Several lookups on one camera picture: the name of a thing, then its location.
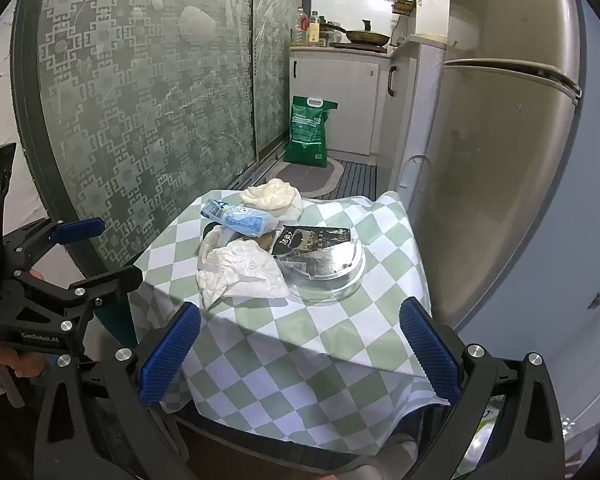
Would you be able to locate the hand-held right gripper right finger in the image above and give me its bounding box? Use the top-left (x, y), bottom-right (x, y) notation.
top-left (399, 296), bottom-right (568, 480)

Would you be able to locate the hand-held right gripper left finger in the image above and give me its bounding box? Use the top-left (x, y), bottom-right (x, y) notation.
top-left (32, 302), bottom-right (203, 480)

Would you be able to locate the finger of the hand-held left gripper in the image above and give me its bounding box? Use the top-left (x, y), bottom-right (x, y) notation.
top-left (2, 216), bottom-right (106, 273)
top-left (11, 265), bottom-right (145, 328)

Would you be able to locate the white plastic bag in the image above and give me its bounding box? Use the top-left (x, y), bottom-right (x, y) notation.
top-left (196, 225), bottom-right (291, 311)

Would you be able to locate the clear plastic container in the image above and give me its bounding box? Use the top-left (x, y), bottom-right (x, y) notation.
top-left (275, 237), bottom-right (367, 306)

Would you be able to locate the blue snack packet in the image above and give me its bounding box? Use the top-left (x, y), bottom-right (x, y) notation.
top-left (201, 198), bottom-right (277, 238)

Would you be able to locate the black snack packet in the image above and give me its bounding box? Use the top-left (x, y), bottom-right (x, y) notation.
top-left (272, 226), bottom-right (352, 261)

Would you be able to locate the cream cloth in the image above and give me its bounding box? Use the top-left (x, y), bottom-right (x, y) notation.
top-left (240, 179), bottom-right (305, 223)

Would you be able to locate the green white checkered tablecloth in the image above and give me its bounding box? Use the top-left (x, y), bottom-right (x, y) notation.
top-left (128, 189), bottom-right (451, 443)

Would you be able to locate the patterned frosted sliding door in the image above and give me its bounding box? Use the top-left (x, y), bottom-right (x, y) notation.
top-left (10, 0), bottom-right (258, 271)
top-left (252, 0), bottom-right (306, 158)

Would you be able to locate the striped dark floor mat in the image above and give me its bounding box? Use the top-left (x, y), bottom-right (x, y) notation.
top-left (325, 158), bottom-right (381, 201)

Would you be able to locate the silver refrigerator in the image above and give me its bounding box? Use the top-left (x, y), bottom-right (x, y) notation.
top-left (390, 0), bottom-right (583, 331)

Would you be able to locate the oval grey floor mat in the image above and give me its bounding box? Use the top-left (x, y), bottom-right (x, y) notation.
top-left (266, 157), bottom-right (345, 200)

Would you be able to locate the green rice bag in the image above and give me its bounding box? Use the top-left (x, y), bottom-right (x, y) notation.
top-left (284, 95), bottom-right (339, 168)

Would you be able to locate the white stove base cabinet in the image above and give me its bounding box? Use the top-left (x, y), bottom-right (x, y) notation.
top-left (289, 47), bottom-right (396, 157)

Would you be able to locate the black induction stove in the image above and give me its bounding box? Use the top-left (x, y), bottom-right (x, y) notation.
top-left (329, 41), bottom-right (388, 51)

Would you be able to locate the frying pan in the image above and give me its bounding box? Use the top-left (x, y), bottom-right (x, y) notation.
top-left (320, 20), bottom-right (392, 45)

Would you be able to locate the white metal tube frame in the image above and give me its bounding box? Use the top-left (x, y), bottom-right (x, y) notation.
top-left (397, 155), bottom-right (431, 196)

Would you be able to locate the white cabinet with black handles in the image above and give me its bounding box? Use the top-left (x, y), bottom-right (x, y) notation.
top-left (372, 35), bottom-right (448, 196)

